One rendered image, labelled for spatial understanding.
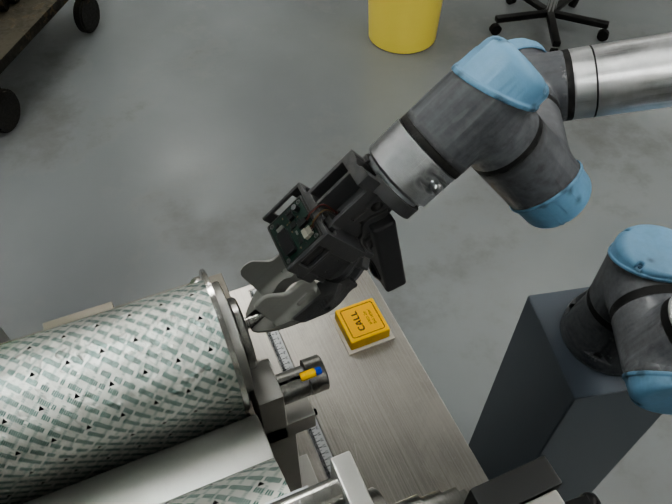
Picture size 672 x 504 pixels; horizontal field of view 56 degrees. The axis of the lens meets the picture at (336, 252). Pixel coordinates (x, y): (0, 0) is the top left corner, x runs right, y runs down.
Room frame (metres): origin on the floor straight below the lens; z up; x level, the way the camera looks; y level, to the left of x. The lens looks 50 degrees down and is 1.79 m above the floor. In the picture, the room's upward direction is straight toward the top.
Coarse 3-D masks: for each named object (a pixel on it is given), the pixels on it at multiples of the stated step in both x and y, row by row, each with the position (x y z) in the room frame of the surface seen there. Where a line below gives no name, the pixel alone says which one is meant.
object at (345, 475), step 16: (336, 464) 0.13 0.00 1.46; (352, 464) 0.13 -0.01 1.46; (336, 480) 0.12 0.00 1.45; (352, 480) 0.12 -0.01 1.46; (288, 496) 0.11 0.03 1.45; (304, 496) 0.11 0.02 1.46; (320, 496) 0.11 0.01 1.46; (336, 496) 0.11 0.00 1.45; (352, 496) 0.11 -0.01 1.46; (368, 496) 0.11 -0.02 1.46
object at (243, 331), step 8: (232, 304) 0.35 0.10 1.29; (232, 312) 0.34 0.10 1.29; (240, 312) 0.34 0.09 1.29; (240, 320) 0.34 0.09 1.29; (240, 328) 0.33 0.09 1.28; (240, 336) 0.32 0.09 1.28; (248, 336) 0.32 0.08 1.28; (248, 344) 0.32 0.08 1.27; (248, 352) 0.31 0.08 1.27; (248, 360) 0.31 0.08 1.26; (256, 360) 0.31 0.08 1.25
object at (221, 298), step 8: (216, 288) 0.36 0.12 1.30; (216, 296) 0.35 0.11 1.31; (224, 296) 0.35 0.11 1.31; (224, 304) 0.34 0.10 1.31; (224, 312) 0.33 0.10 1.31; (232, 320) 0.32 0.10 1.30; (232, 328) 0.32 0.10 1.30; (232, 336) 0.31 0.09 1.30; (240, 344) 0.30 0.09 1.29; (240, 352) 0.30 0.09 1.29; (240, 360) 0.29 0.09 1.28; (240, 368) 0.29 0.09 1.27; (248, 368) 0.29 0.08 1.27; (248, 376) 0.29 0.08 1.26; (248, 384) 0.29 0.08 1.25
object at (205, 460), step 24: (216, 432) 0.25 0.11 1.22; (240, 432) 0.25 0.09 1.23; (264, 432) 0.25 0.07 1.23; (168, 456) 0.23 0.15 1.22; (192, 456) 0.22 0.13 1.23; (216, 456) 0.22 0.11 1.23; (240, 456) 0.22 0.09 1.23; (264, 456) 0.22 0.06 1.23; (96, 480) 0.21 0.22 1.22; (120, 480) 0.20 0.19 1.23; (144, 480) 0.20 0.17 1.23; (168, 480) 0.20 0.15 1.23; (192, 480) 0.20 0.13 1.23; (216, 480) 0.20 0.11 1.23
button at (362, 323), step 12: (372, 300) 0.62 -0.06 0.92; (336, 312) 0.59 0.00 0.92; (348, 312) 0.59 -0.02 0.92; (360, 312) 0.59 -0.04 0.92; (372, 312) 0.59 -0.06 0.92; (348, 324) 0.57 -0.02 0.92; (360, 324) 0.57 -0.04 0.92; (372, 324) 0.57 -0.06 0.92; (384, 324) 0.57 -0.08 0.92; (348, 336) 0.54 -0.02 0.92; (360, 336) 0.54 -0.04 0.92; (372, 336) 0.55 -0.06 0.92; (384, 336) 0.55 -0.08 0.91
